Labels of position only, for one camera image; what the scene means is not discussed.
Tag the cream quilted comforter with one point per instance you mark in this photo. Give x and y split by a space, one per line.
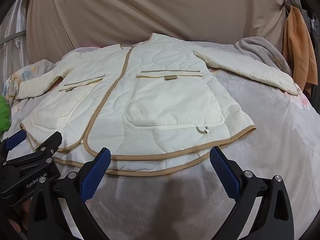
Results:
160 85

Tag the silver plastic sheet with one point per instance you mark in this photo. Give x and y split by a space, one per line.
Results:
13 42

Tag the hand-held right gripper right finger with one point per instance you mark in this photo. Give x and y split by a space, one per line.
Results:
223 173

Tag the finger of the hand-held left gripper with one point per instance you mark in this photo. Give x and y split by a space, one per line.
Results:
15 139
48 141

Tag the beige fabric backdrop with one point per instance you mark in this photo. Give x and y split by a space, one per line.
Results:
150 7

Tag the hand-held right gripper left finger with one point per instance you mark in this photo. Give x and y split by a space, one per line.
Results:
96 173

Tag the grey floral blanket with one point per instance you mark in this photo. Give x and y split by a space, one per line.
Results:
275 142

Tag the green cloth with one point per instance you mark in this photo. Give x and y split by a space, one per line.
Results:
3 115

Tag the orange hanging garment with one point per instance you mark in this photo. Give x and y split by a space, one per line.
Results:
297 47

